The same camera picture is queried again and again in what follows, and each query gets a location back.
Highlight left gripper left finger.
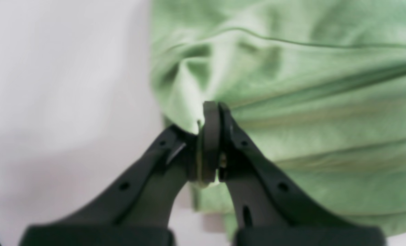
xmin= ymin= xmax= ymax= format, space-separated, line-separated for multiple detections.
xmin=18 ymin=125 xmax=200 ymax=246

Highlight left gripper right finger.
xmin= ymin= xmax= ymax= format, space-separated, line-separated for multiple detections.
xmin=199 ymin=101 xmax=386 ymax=246

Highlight green polo shirt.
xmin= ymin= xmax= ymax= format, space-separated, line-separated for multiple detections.
xmin=150 ymin=0 xmax=406 ymax=236

